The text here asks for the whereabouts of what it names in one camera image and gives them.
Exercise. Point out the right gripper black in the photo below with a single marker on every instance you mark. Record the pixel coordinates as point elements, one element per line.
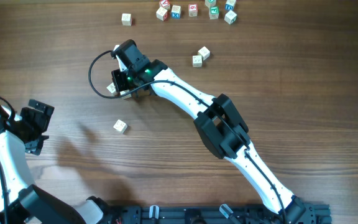
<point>117,80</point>

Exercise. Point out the green F letter block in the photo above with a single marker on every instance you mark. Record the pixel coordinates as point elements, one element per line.
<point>214,12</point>

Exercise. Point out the plain wooden block centre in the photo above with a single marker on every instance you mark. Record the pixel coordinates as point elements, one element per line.
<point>125,94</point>

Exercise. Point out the green A letter block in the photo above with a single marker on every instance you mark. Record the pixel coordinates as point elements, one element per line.
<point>210,3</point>

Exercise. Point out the red number nine block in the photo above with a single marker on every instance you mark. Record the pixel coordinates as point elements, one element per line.
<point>193,10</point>

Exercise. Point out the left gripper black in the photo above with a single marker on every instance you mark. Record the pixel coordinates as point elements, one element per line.
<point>32,123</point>

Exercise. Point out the plain wooden block far left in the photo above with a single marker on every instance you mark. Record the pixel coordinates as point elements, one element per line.
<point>126,19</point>

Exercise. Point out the blue D letter block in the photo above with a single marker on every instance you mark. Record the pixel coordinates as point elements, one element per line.
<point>230,4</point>

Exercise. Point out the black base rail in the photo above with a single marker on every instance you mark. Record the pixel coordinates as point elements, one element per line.
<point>311,214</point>

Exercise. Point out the red letter block top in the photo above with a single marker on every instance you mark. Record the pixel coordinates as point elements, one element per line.
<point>164,4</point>

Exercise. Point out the wooden block green side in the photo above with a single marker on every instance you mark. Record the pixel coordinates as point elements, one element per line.
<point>112,89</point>

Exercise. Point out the blue X letter block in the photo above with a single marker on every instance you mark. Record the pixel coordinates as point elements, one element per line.
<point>176,12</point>

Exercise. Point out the wooden block red side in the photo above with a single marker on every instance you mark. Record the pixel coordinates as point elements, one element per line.
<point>162,13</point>

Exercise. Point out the plain wooden block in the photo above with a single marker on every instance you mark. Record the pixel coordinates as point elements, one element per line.
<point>125,94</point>
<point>126,19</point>

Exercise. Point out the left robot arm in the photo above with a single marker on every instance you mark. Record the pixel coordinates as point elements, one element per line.
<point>20,199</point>

